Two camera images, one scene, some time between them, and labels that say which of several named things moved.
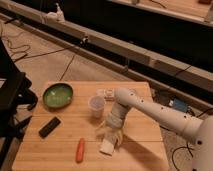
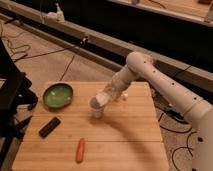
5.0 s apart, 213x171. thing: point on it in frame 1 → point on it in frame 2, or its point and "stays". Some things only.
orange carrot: (80, 150) stays
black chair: (14, 93) stays
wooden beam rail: (135, 60) stays
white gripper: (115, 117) → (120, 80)
